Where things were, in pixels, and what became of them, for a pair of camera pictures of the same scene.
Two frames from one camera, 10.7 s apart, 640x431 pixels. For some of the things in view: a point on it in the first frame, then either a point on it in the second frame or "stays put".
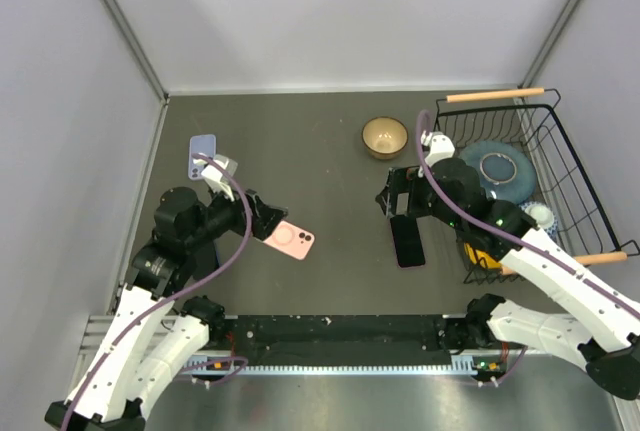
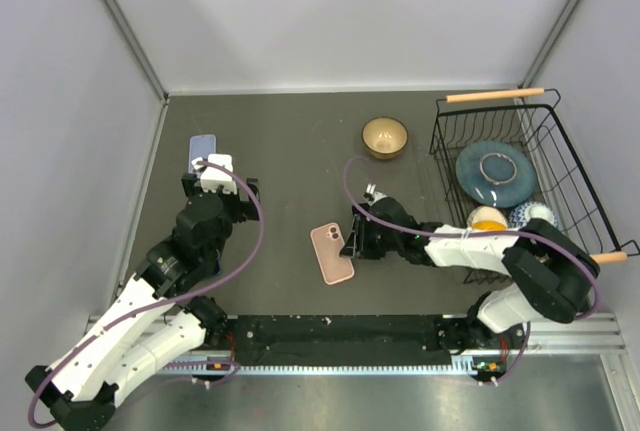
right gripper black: (401, 180) → (352, 246)
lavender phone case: (202, 144) stays put
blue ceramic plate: (508, 172) stays put
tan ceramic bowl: (384, 138) stays put
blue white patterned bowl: (544, 217) stays put
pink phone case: (291, 239) → (328, 241)
